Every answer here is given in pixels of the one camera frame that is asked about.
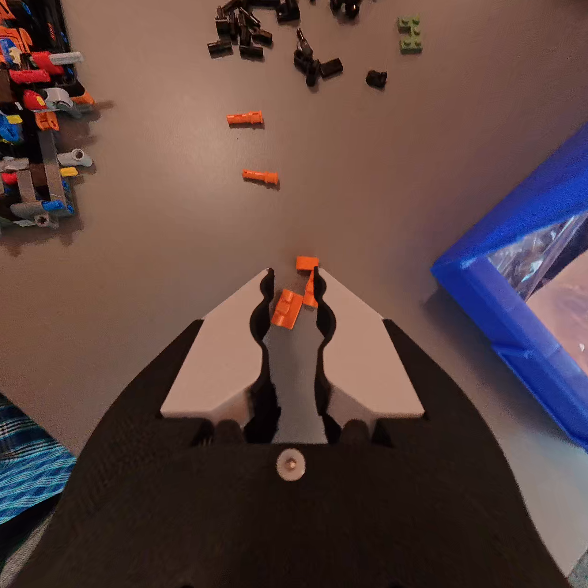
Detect multicoloured lego car assembly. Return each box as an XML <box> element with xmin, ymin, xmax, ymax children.
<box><xmin>0</xmin><ymin>0</ymin><xmax>97</xmax><ymax>230</ymax></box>

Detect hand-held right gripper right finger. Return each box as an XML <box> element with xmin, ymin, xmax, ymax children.
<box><xmin>312</xmin><ymin>267</ymin><xmax>424</xmax><ymax>428</ymax></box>

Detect green lego plate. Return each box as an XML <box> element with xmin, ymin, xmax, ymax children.
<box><xmin>398</xmin><ymin>17</ymin><xmax>424</xmax><ymax>54</ymax></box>

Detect pile of black lego pieces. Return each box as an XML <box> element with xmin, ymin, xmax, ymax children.
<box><xmin>207</xmin><ymin>0</ymin><xmax>389</xmax><ymax>90</ymax></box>

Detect clear plastic bags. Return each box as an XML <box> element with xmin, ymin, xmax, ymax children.
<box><xmin>487</xmin><ymin>211</ymin><xmax>588</xmax><ymax>368</ymax></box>

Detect blue plastic bin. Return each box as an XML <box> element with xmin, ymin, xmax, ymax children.
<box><xmin>431</xmin><ymin>122</ymin><xmax>588</xmax><ymax>453</ymax></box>

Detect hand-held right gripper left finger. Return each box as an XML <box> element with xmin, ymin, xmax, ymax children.
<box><xmin>160</xmin><ymin>268</ymin><xmax>278</xmax><ymax>425</ymax></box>

